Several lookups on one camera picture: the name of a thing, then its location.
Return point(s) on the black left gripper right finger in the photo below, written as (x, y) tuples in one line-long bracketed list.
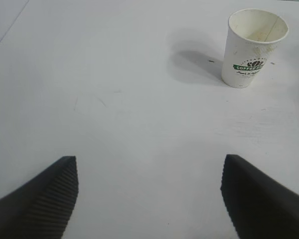
[(261, 206)]

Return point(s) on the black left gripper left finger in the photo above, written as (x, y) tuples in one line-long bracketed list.
[(35, 204)]

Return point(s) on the white paper coffee cup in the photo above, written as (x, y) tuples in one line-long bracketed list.
[(241, 54)]

